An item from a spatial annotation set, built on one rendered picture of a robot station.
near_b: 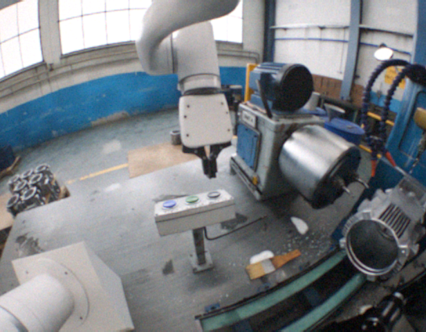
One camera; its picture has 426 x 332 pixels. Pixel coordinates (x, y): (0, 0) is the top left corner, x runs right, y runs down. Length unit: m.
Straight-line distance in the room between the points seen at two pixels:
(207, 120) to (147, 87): 5.18
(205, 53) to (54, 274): 0.57
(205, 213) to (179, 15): 0.34
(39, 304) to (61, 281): 0.11
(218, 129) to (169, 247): 0.44
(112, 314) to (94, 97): 5.30
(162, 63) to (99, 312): 0.57
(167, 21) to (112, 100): 5.23
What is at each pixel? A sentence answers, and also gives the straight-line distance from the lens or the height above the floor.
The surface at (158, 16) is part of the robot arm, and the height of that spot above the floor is 1.40.
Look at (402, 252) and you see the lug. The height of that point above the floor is 1.07.
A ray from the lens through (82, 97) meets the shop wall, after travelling 5.54.
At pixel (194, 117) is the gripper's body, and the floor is 1.24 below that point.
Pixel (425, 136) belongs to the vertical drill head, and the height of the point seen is 1.28.
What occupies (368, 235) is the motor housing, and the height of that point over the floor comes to 0.95.
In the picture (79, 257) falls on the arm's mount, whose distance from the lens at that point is 0.46.
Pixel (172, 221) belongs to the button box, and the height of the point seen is 1.06.
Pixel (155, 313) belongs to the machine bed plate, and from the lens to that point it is 0.55.
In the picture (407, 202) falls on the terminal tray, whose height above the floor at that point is 1.13.
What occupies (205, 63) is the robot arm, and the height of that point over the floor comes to 1.33.
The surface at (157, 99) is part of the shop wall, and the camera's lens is 5.57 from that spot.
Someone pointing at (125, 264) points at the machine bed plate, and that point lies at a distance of 0.64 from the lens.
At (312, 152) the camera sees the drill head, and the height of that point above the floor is 1.12.
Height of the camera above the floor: 1.33
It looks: 33 degrees down
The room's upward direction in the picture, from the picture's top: straight up
